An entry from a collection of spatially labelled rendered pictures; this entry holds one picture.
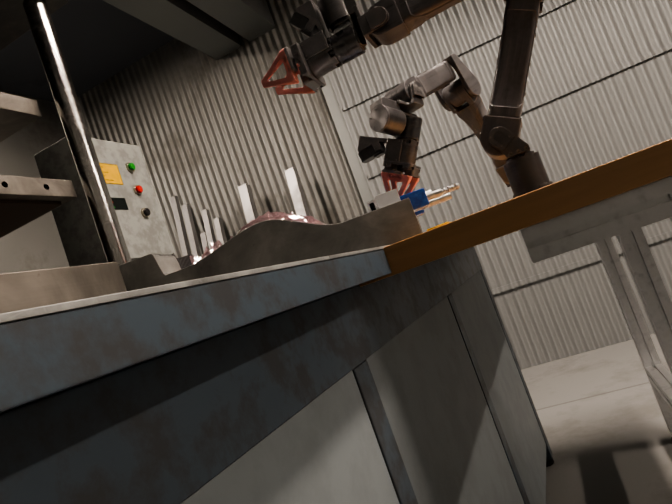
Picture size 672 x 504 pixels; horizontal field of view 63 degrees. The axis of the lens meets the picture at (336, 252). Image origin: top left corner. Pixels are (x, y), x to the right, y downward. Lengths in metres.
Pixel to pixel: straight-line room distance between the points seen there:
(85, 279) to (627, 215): 0.61
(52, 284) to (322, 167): 3.07
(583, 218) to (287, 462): 0.46
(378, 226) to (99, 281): 0.39
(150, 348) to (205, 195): 3.63
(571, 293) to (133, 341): 3.06
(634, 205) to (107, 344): 0.61
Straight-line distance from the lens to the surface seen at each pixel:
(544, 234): 0.74
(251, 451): 0.45
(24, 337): 0.27
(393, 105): 1.24
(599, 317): 3.31
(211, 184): 3.91
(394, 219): 0.79
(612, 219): 0.75
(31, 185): 1.56
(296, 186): 3.38
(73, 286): 0.57
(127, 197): 1.88
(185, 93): 4.11
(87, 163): 1.63
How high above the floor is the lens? 0.76
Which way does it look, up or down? 4 degrees up
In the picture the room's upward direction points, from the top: 20 degrees counter-clockwise
